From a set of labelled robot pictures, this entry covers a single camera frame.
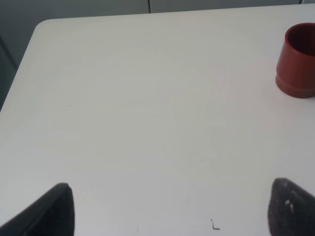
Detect red plastic cup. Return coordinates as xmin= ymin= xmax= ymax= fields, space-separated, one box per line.
xmin=275 ymin=23 xmax=315 ymax=98

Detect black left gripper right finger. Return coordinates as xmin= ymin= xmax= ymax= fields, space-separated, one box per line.
xmin=267 ymin=178 xmax=315 ymax=236

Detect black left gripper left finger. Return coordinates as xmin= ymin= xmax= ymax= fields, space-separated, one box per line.
xmin=0 ymin=183 xmax=75 ymax=236

